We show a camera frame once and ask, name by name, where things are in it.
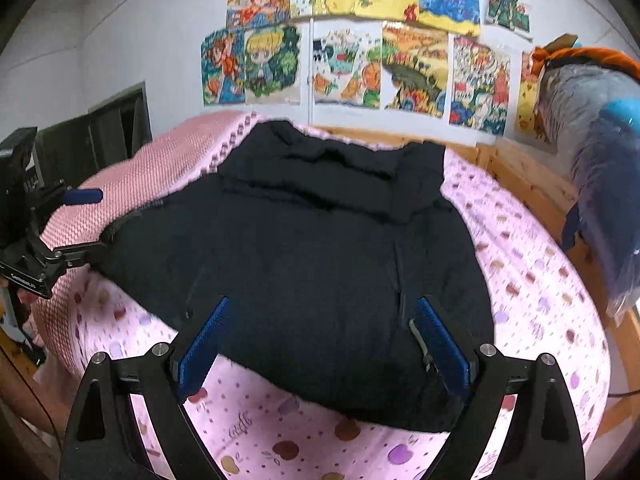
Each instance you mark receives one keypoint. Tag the group of colourful wall drawings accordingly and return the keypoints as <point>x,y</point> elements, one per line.
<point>415,70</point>

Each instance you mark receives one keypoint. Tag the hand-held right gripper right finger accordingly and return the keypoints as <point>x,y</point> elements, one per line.
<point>442,345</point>

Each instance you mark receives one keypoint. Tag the black jacket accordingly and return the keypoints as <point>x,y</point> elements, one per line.
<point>300,260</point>

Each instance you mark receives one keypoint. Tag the white wall conduit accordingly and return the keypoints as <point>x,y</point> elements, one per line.
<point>311,110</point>

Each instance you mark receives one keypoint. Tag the plastic-bagged bedding bundle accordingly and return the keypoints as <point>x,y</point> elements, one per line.
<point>590,125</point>

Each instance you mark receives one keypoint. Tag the dark cabinet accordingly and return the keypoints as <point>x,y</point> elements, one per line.
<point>120,125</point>

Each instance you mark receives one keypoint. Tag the red checked blanket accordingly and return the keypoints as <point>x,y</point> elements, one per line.
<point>165,170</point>

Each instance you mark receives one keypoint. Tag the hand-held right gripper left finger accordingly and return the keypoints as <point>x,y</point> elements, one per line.
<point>205,350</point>

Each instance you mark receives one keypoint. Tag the wooden bed frame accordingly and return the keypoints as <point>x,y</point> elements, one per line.
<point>525,175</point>

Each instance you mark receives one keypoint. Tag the pink apple-print quilt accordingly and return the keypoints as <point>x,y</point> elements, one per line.
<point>525,285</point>

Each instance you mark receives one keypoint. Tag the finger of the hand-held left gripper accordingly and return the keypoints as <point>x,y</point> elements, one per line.
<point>85,196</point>
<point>80,252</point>

